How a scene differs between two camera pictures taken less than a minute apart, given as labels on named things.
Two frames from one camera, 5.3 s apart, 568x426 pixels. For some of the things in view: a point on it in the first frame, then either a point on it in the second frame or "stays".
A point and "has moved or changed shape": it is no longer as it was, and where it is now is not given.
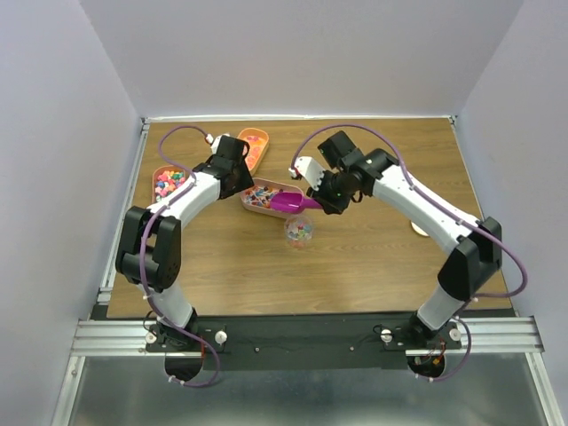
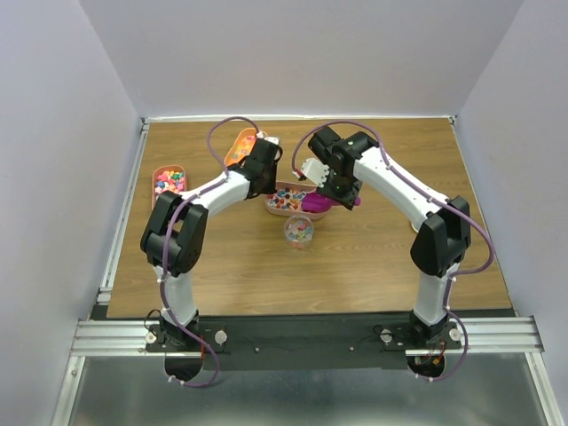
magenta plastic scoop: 292,202 has moved or changed shape
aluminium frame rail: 481,336 stays
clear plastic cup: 298,231 stays
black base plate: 300,343 stays
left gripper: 246,180 → 271,187
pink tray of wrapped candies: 167,178 stays
